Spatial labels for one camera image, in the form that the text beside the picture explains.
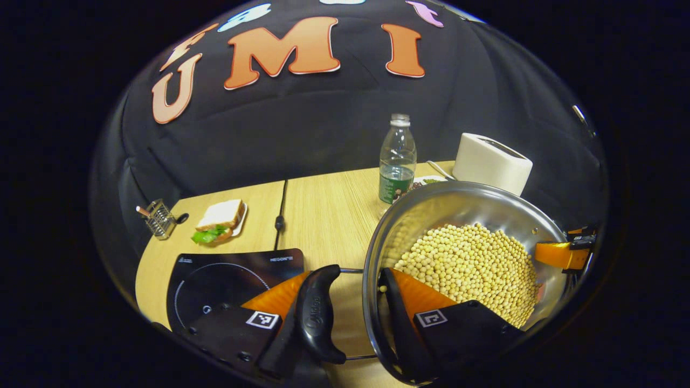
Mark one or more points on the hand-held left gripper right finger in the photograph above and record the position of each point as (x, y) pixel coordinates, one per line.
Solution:
(399, 323)

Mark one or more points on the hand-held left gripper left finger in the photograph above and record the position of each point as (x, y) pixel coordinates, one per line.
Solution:
(232, 334)

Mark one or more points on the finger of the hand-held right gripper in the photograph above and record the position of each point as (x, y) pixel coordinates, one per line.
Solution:
(585, 241)
(560, 255)

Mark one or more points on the black induction cooktop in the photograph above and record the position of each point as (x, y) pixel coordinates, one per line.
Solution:
(226, 275)

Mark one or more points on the stainless steel pot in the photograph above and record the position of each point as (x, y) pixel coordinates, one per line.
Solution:
(458, 207)

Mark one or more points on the pile of yellow soybeans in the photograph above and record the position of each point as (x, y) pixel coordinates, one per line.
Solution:
(474, 264)

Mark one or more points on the small white plate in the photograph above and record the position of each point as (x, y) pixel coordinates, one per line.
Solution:
(241, 221)

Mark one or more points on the white toaster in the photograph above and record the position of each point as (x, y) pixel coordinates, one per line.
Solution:
(490, 161)

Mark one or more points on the sandwich with lettuce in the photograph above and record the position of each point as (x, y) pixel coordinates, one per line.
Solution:
(221, 215)

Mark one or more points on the white divided dish of beans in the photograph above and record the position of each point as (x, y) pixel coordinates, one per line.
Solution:
(428, 180)

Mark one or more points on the small stick in holder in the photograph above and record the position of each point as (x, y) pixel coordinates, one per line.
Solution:
(143, 210)

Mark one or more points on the clear plastic water bottle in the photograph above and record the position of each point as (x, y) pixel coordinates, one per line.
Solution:
(398, 161)

